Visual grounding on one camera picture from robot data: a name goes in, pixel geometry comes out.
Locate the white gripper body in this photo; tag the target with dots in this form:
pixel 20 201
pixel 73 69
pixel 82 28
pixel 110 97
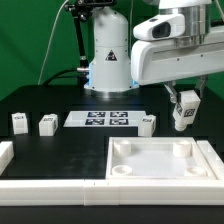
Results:
pixel 156 62

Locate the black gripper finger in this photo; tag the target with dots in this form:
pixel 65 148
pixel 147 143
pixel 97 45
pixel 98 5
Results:
pixel 170 87
pixel 200 85

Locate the white square tabletop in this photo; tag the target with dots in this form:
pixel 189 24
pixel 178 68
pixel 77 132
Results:
pixel 154 158

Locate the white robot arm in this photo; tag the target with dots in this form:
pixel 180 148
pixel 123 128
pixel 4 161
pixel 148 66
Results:
pixel 180 42

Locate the white AprilTag base sheet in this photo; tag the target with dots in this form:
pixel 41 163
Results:
pixel 104 118

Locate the white U-shaped fence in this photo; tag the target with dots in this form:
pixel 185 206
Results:
pixel 119 191

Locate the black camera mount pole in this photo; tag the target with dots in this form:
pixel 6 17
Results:
pixel 81 11

